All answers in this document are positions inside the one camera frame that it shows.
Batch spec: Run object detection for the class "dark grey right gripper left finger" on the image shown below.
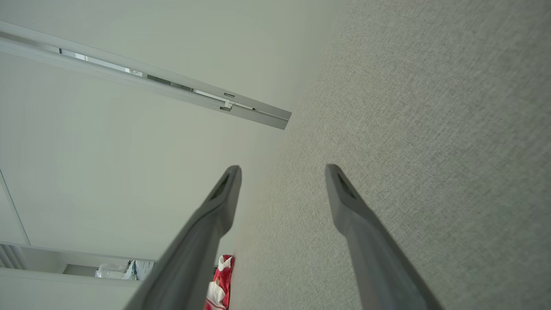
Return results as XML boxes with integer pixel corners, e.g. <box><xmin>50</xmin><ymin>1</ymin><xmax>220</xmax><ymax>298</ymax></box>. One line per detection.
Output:
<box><xmin>122</xmin><ymin>165</ymin><xmax>242</xmax><ymax>310</ymax></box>

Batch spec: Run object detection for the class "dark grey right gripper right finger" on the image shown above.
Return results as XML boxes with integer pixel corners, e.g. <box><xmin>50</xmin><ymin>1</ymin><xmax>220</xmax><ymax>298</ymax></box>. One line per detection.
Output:
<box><xmin>325</xmin><ymin>164</ymin><xmax>444</xmax><ymax>310</ymax></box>

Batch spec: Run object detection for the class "red jersey with white sleeves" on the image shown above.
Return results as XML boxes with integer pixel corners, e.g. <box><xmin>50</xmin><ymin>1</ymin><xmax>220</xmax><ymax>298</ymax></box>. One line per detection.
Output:
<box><xmin>204</xmin><ymin>255</ymin><xmax>235</xmax><ymax>310</ymax></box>

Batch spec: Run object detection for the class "white printed box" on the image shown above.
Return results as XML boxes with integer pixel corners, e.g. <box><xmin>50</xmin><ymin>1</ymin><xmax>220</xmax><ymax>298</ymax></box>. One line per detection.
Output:
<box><xmin>129</xmin><ymin>260</ymin><xmax>155</xmax><ymax>281</ymax></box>

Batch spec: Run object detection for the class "clear plastic bag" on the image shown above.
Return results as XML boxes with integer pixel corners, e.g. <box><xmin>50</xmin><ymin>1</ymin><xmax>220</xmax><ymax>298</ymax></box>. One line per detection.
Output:
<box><xmin>96</xmin><ymin>262</ymin><xmax>132</xmax><ymax>280</ymax></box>

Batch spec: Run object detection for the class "grey partition joint post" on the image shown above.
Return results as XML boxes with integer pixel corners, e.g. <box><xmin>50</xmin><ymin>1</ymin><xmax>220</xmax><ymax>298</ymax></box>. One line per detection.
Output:
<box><xmin>0</xmin><ymin>21</ymin><xmax>292</xmax><ymax>130</ymax></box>

